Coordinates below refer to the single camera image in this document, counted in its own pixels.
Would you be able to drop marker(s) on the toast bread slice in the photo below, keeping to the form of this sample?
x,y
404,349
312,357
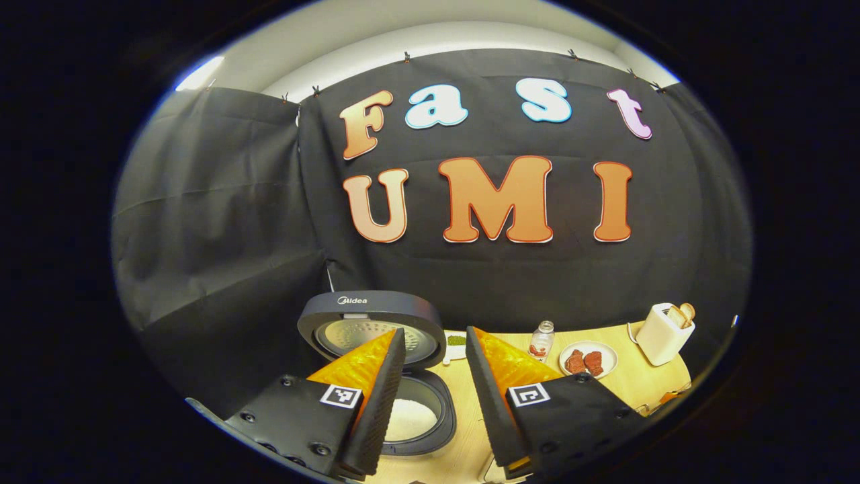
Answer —
x,y
675,316
688,311

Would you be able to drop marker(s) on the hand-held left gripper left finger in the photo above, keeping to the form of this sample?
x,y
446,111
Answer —
x,y
379,417

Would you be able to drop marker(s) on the white divided bean plate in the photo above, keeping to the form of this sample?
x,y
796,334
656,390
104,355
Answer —
x,y
457,343

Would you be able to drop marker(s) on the clear plastic drink bottle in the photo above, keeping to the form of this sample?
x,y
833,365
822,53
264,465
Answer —
x,y
541,346

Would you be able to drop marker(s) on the red meat piece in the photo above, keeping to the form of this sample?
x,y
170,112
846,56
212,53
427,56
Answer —
x,y
594,363
575,361

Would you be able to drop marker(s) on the white round plate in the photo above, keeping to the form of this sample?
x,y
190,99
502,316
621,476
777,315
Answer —
x,y
607,368

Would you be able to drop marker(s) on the ceiling light panel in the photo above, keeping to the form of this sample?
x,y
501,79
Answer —
x,y
200,72

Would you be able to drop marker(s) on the dark grey rice cooker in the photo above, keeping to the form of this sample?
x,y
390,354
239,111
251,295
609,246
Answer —
x,y
349,306

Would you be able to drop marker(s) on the white rice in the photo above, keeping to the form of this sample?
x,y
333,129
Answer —
x,y
413,420

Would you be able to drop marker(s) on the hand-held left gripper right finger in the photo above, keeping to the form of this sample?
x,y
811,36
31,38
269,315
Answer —
x,y
490,410

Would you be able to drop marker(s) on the white toaster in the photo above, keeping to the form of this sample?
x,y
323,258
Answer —
x,y
658,339

